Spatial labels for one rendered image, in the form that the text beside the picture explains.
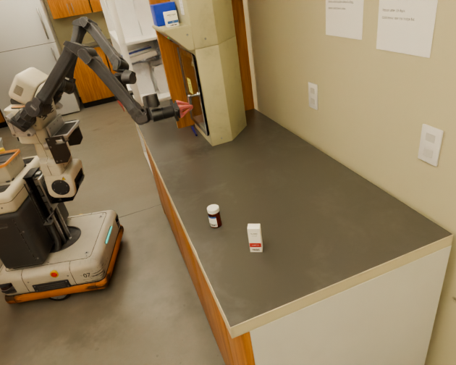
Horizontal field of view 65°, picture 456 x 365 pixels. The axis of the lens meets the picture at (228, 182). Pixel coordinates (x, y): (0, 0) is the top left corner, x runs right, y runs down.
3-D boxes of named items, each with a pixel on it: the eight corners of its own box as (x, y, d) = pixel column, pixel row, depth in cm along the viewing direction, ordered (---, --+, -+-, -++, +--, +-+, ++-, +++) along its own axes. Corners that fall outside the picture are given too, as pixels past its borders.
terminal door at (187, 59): (193, 119, 203) (179, 46, 183) (209, 137, 178) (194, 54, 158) (192, 119, 203) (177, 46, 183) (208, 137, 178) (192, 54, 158)
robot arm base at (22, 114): (18, 113, 184) (8, 121, 174) (27, 102, 182) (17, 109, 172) (33, 124, 188) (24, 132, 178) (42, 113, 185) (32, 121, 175)
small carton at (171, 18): (176, 24, 161) (174, 10, 158) (179, 25, 157) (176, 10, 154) (166, 27, 160) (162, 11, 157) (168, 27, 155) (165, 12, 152)
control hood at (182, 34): (178, 42, 183) (174, 21, 178) (195, 49, 156) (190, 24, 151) (156, 46, 180) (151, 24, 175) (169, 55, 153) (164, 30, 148)
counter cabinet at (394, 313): (236, 190, 321) (221, 91, 275) (414, 408, 150) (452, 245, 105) (163, 213, 305) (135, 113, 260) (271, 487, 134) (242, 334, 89)
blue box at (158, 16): (174, 21, 175) (169, 1, 170) (178, 22, 167) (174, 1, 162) (154, 25, 173) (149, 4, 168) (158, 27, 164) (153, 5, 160)
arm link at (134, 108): (86, 55, 172) (74, 53, 161) (94, 46, 170) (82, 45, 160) (146, 124, 178) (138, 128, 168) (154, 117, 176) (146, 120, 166)
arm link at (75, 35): (85, 21, 216) (72, 13, 207) (100, 24, 210) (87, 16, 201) (65, 93, 220) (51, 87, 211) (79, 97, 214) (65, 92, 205)
